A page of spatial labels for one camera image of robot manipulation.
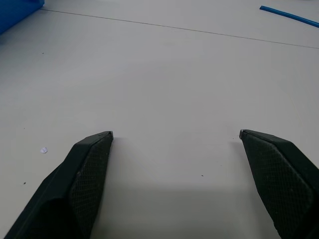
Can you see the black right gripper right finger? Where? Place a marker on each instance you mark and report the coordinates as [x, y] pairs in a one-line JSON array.
[[281, 174]]

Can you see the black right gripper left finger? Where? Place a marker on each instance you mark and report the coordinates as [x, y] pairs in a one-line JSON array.
[[74, 179]]

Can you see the small white paper scrap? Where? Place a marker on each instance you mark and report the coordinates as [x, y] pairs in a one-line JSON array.
[[44, 150]]

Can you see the blue plastic box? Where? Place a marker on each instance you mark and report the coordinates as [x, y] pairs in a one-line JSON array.
[[15, 12]]

